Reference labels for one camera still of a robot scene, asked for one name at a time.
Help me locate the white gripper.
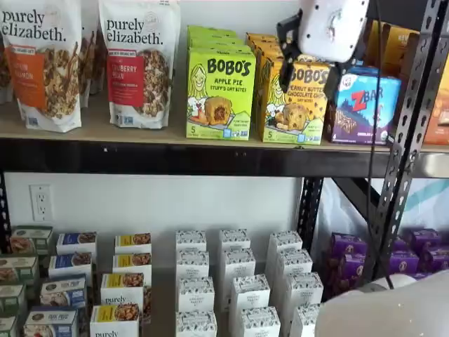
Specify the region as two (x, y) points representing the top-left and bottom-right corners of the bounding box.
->
(276, 0), (371, 101)

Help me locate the yellow Bobo's peanut butter box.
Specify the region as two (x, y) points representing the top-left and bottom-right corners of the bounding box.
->
(249, 40), (284, 53)
(253, 48), (286, 64)
(245, 32), (283, 44)
(255, 58), (331, 145)

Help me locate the blue Zbar box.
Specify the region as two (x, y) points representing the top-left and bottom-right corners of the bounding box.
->
(323, 65), (403, 145)

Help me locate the orange brown cardboard box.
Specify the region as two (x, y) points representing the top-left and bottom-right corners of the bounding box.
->
(366, 19), (387, 67)
(380, 21), (421, 79)

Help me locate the green Bobo's apple pie box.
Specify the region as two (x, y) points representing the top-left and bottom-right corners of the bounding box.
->
(187, 33), (246, 46)
(188, 41), (255, 54)
(185, 47), (257, 142)
(187, 25), (239, 37)

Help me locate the purple snack box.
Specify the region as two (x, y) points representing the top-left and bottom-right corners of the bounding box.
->
(325, 252), (372, 301)
(329, 232), (368, 259)
(408, 227), (441, 252)
(420, 244), (449, 274)
(389, 237), (410, 253)
(387, 249), (421, 277)

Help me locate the yellow label purely elizabeth box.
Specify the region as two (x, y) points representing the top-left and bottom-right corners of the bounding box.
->
(100, 272), (145, 309)
(114, 232), (153, 256)
(90, 304), (141, 337)
(112, 252), (153, 282)

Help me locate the blue oatmeal box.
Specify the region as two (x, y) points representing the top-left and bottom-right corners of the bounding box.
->
(48, 252), (93, 282)
(55, 231), (98, 261)
(23, 308), (79, 337)
(39, 277), (88, 310)

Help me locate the green oatmeal box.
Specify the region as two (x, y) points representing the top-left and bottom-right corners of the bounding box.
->
(0, 256), (40, 286)
(9, 225), (54, 256)
(0, 315), (19, 337)
(0, 283), (28, 316)

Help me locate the white plastic sheet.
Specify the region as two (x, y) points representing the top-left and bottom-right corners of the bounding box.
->
(313, 178), (449, 303)

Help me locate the white patterned carton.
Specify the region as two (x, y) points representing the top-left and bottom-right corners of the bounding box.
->
(229, 274), (272, 314)
(288, 303), (321, 337)
(222, 248), (257, 282)
(274, 249), (314, 282)
(267, 230), (304, 261)
(218, 228), (252, 253)
(175, 310), (218, 337)
(283, 271), (324, 310)
(175, 230), (208, 254)
(175, 249), (210, 281)
(177, 277), (215, 314)
(239, 306), (281, 337)

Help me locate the red label granola bag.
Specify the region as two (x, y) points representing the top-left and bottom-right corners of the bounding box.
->
(98, 0), (182, 130)

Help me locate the white purely elizabeth granola bag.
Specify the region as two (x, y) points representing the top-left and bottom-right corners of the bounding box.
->
(0, 34), (15, 105)
(79, 24), (94, 109)
(89, 27), (108, 95)

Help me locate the orange label granola bag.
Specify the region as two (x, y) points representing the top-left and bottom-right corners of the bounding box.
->
(0, 0), (84, 133)

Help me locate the black cable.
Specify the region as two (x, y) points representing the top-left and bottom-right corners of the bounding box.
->
(364, 0), (394, 291)

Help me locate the white wall outlet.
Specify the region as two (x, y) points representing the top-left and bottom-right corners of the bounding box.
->
(29, 184), (55, 223)

